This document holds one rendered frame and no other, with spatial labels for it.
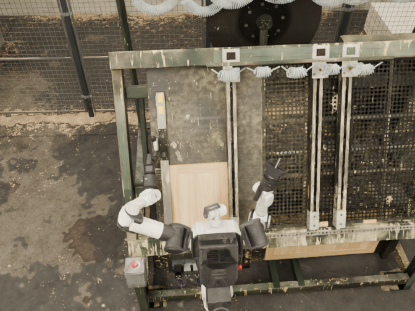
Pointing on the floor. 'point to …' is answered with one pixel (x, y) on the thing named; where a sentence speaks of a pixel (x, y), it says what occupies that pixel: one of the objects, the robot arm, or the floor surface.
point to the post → (142, 298)
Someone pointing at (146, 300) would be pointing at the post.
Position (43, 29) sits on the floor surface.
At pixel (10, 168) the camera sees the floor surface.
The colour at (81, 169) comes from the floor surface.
